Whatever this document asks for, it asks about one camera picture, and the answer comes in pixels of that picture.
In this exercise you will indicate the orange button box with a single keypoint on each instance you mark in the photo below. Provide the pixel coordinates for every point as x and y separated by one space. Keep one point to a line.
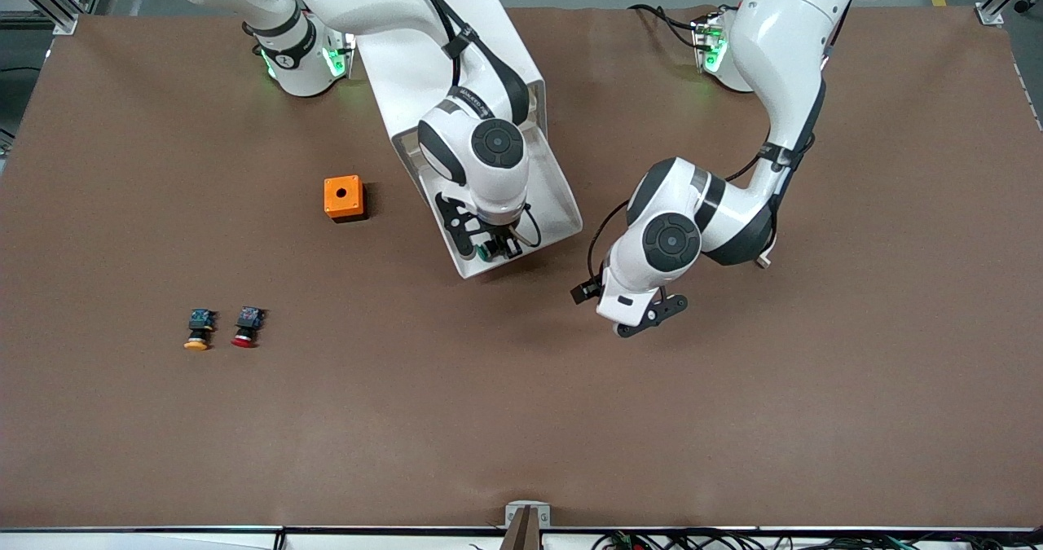
342 197

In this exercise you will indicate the green push button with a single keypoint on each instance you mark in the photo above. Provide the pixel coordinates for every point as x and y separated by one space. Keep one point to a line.
487 252

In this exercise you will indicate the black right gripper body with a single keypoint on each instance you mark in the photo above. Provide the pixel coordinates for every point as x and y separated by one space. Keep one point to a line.
504 238

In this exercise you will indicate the right arm base connector plate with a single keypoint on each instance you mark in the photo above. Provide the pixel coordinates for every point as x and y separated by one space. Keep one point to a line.
338 57

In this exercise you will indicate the red push button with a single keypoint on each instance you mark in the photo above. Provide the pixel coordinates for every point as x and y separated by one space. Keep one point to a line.
246 326

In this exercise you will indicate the yellow push button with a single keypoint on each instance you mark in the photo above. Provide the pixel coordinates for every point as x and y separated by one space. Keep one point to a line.
198 330

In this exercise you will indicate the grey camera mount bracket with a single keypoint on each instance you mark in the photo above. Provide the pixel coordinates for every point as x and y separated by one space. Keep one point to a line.
527 525

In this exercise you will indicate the white curved bracket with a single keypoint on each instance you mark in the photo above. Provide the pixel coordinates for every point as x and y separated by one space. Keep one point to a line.
763 261

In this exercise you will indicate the brown table cover mat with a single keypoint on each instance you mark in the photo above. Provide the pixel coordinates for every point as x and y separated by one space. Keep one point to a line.
521 411

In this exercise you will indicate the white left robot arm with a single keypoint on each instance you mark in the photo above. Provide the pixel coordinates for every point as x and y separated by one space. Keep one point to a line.
782 37

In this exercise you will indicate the white table edge rail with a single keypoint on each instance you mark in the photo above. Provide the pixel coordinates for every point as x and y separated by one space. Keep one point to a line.
122 540

